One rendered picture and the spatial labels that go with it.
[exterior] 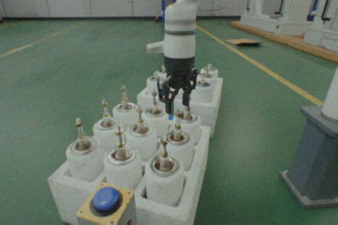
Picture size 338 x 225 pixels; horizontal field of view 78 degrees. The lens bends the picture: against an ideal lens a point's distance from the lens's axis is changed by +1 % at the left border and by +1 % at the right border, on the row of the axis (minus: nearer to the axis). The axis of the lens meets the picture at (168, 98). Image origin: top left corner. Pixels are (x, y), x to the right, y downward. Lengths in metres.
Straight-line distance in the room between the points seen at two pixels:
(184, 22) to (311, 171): 0.61
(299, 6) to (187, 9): 3.43
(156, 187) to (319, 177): 0.52
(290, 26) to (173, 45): 3.42
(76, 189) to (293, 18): 3.64
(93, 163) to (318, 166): 0.67
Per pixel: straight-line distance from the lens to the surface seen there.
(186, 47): 0.48
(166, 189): 0.53
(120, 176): 0.56
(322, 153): 0.78
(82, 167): 0.62
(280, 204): 0.86
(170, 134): 0.63
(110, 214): 0.39
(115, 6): 6.84
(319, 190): 0.87
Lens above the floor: 0.62
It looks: 26 degrees down
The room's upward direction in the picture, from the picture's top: straight up
